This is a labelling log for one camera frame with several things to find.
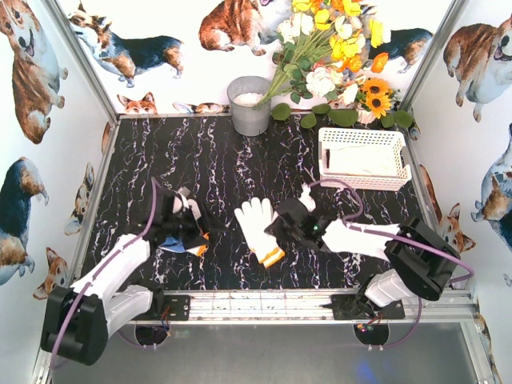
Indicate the yellow coated glove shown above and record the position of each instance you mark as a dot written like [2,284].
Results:
[254,216]

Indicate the artificial flower bouquet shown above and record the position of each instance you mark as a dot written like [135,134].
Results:
[336,50]

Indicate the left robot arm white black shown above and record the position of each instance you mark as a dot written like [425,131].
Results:
[81,318]

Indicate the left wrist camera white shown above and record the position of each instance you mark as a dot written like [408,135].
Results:
[183,202]

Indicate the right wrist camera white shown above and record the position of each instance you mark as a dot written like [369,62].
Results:
[306,199]

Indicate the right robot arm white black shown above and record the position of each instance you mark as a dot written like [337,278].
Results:
[421,262]

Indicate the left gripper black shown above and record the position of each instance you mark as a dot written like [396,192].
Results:
[198,226]

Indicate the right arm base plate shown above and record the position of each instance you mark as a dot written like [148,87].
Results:
[353,307]

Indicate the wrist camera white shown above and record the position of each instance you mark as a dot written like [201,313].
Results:
[183,202]
[306,199]

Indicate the blue dotted glove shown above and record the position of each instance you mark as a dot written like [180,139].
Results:
[174,245]

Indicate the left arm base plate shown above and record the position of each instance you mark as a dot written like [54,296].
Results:
[167,307]

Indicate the white glove orange cuff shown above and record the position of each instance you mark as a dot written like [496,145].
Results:
[199,246]

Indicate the white perforated storage basket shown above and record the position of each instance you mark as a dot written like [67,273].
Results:
[330,138]

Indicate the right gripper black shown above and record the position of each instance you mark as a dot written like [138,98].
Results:
[286,220]

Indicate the grey metal bucket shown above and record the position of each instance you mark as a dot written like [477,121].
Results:
[249,109]

